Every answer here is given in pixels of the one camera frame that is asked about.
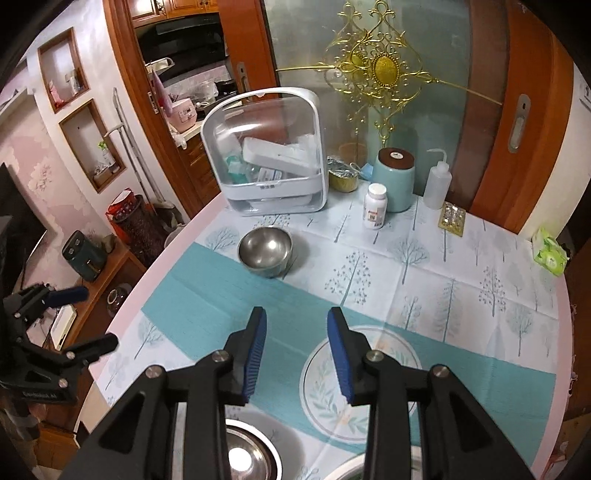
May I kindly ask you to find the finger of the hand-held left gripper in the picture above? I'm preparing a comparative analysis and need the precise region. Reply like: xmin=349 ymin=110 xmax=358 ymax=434
xmin=2 ymin=285 xmax=89 ymax=330
xmin=21 ymin=333 xmax=119 ymax=370

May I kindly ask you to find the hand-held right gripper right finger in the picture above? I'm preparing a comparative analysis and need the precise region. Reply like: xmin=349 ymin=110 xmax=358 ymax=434
xmin=326 ymin=307 xmax=532 ymax=480

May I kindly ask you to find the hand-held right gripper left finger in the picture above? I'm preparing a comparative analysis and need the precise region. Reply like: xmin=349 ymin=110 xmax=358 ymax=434
xmin=60 ymin=305 xmax=269 ymax=480

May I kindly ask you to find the pink steel-lined bowl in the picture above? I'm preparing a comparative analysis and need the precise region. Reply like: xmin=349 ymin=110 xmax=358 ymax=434
xmin=225 ymin=418 xmax=282 ymax=480

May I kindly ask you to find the large white plate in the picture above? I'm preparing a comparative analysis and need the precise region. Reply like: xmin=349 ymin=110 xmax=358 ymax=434
xmin=323 ymin=452 xmax=423 ymax=480

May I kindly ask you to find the stainless steel bowl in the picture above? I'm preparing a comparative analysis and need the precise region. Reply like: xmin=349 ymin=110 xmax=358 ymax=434
xmin=237 ymin=226 xmax=294 ymax=278

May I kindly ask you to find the white router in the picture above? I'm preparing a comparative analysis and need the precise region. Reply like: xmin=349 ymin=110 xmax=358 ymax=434
xmin=50 ymin=305 xmax=78 ymax=350

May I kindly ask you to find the dark green air fryer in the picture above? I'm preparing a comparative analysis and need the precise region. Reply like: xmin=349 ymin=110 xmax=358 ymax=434
xmin=62 ymin=231 xmax=108 ymax=282

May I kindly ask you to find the glass bowl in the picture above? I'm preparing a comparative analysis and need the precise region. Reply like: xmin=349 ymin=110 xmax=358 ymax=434
xmin=106 ymin=284 xmax=132 ymax=317

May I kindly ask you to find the wooden cabinet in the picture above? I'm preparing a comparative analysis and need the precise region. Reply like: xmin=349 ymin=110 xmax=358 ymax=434
xmin=28 ymin=240 xmax=148 ymax=444

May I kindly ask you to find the black television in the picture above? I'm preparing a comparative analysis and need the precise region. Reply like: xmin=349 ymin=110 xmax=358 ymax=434
xmin=0 ymin=161 xmax=49 ymax=287

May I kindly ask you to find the red basket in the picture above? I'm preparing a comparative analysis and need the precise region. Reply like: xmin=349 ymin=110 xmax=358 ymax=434
xmin=106 ymin=188 xmax=168 ymax=252

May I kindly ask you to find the mop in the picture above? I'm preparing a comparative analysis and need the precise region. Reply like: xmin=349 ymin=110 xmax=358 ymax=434
xmin=104 ymin=90 xmax=185 ymax=227

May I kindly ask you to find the white pill bottle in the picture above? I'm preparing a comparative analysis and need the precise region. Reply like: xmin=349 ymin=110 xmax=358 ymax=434
xmin=363 ymin=183 xmax=387 ymax=230

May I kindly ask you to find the small tin jar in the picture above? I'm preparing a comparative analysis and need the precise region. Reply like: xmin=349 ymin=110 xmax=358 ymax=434
xmin=327 ymin=156 xmax=361 ymax=193

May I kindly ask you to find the gold blister pack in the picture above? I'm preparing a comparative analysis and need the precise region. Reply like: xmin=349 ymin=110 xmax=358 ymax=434
xmin=438 ymin=201 xmax=466 ymax=237

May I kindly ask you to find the teal canister with wooden lid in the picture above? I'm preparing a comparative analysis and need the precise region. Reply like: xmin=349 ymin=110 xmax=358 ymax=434
xmin=372 ymin=147 xmax=417 ymax=213

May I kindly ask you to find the clear squeeze bottle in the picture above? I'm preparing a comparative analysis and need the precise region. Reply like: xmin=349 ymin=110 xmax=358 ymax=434
xmin=422 ymin=148 xmax=453 ymax=210

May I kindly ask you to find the pink rice cooker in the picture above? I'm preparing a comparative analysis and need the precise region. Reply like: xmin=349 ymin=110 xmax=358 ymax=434
xmin=167 ymin=97 xmax=199 ymax=132

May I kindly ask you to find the white clear storage box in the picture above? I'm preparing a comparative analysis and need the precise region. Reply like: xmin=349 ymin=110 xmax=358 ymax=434
xmin=200 ymin=87 xmax=329 ymax=217

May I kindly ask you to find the green tissue pack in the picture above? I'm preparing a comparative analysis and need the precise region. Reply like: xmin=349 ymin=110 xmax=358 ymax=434
xmin=531 ymin=226 xmax=570 ymax=277

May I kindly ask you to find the golden door ornament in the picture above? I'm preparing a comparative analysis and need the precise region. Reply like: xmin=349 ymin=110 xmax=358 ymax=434
xmin=277 ymin=0 xmax=504 ymax=141

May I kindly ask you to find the silver door handle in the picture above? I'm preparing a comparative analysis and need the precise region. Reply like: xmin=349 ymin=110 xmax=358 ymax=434
xmin=508 ymin=95 xmax=531 ymax=153

